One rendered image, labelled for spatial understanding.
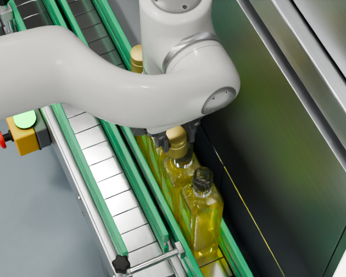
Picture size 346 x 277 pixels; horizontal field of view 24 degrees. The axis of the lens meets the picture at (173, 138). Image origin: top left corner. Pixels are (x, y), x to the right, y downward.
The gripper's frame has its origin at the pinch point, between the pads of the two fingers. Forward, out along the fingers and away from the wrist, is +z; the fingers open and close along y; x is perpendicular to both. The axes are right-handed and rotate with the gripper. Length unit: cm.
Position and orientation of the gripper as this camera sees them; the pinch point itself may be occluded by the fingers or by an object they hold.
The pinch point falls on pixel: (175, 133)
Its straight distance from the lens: 117.7
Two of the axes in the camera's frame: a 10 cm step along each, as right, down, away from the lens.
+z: 0.0, 5.0, 8.7
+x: 4.1, 7.9, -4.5
